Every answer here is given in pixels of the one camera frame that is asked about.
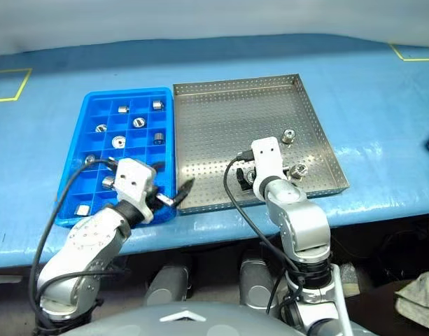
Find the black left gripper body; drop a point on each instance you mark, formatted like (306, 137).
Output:
(154, 203)

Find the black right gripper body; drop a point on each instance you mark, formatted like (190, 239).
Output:
(240, 180)

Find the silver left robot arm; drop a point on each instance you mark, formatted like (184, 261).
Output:
(88, 238)

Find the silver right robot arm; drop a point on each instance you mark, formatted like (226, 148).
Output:
(298, 217)

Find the perforated steel tray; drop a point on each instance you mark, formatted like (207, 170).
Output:
(217, 122)

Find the blue compartment plastic tray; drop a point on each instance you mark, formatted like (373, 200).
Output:
(91, 117)

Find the dark grey rounded shape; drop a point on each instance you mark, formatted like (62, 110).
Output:
(168, 283)
(256, 280)

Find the grey robot torso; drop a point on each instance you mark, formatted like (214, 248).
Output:
(186, 325)

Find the grey speckled pad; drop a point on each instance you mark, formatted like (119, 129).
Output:
(350, 280)

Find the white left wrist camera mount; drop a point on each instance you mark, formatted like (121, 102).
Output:
(133, 175)

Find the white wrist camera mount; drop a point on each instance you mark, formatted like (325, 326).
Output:
(268, 154)
(133, 175)

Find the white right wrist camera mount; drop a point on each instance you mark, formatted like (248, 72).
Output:
(268, 154)

